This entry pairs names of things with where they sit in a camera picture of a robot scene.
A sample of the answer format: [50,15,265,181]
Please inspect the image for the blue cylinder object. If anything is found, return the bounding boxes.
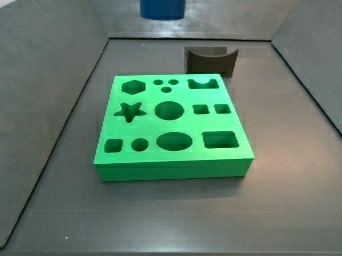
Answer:
[141,0,186,20]

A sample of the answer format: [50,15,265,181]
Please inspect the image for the green shape sorter block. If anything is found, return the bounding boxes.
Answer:
[94,74,254,182]

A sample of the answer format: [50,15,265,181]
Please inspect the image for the dark curved holder block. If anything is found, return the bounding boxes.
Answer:
[185,46,240,78]

